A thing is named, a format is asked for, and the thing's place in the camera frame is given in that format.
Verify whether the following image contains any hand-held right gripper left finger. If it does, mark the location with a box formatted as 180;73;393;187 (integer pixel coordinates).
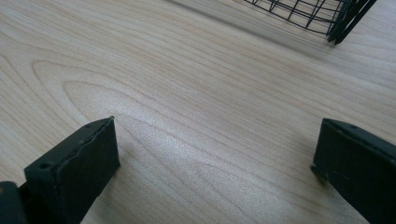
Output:
23;116;121;224

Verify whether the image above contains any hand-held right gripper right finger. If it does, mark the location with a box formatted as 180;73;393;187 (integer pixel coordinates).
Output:
310;118;396;224

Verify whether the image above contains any black wire basket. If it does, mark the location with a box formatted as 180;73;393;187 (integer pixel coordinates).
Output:
242;0;378;46

